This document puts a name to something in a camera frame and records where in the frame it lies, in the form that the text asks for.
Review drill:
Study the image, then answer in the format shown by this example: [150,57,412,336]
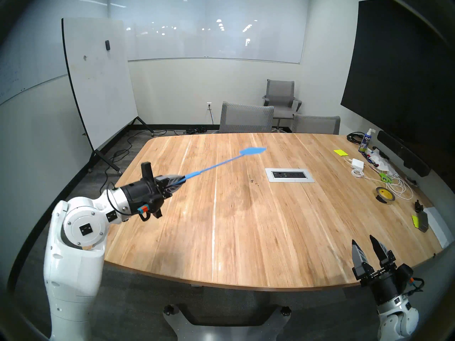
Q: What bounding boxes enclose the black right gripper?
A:
[352,234,405,305]

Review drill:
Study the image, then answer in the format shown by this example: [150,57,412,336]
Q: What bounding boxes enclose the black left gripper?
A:
[121,162,186,219]

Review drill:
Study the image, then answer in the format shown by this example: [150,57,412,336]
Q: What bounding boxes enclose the blue plastic fly swatter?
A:
[174,147,267,188]

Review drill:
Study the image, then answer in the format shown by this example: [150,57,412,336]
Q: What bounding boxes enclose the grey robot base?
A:
[163,303,292,341]

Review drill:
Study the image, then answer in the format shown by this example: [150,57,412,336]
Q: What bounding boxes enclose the brown packing tape roll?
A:
[376,187,396,204]

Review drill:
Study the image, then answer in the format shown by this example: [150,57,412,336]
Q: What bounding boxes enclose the white paper sheet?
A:
[423,207,455,249]

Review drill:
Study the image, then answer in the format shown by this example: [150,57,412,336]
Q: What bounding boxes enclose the white plastic bag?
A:
[370,150,398,175]

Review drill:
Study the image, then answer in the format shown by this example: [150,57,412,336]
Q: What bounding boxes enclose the grey mesh office chair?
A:
[292,114,341,135]
[212,102,275,134]

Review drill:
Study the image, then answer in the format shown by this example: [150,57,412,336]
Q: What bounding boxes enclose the black video sound bar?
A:
[377,130,432,177]

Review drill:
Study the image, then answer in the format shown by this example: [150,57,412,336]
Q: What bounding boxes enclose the whiteboard cleaner spray bottle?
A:
[358,128,376,153]

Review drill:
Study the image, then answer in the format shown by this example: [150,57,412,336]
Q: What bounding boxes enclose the silver table power outlet box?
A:
[265,168,315,183]

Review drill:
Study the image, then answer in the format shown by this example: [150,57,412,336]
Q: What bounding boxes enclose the white mobile whiteboard on stand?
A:
[61,18,155,175]

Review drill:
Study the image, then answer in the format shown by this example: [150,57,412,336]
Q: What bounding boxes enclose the grey office chair with armrests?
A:
[262,79,303,133]

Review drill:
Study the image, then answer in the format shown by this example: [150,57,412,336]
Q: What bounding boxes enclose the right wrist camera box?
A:
[397,263,416,286]

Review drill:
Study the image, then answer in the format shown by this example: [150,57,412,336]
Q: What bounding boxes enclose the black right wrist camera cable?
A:
[409,276,425,296]

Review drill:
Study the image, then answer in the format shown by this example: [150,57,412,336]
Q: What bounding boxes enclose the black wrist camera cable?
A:
[409,276,425,296]
[106,188,150,222]

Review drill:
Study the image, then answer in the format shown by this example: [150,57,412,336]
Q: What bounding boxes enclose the black left wrist camera cable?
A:
[106,188,150,222]

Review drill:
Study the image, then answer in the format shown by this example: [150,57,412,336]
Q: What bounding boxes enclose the black cable bundle with cord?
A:
[183,107,215,135]

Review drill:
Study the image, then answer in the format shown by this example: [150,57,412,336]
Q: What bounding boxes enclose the black looped floor cable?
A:
[110,129,178,163]

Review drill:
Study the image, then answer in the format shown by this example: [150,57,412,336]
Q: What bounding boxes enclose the long black floor cable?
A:
[101,150,128,193]

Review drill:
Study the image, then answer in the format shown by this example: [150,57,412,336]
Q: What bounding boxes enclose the green handled scissors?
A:
[368,164,394,184]

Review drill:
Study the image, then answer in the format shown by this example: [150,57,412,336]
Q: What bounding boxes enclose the white charger cable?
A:
[343,157,414,201]

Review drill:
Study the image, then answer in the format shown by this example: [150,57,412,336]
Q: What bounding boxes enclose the wide glass wall whiteboard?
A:
[108,0,310,64]

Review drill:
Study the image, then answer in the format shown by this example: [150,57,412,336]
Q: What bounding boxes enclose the glass wall whiteboard with writing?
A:
[0,0,109,106]

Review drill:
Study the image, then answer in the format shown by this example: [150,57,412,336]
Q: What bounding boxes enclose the large black wall screen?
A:
[340,0,455,181]

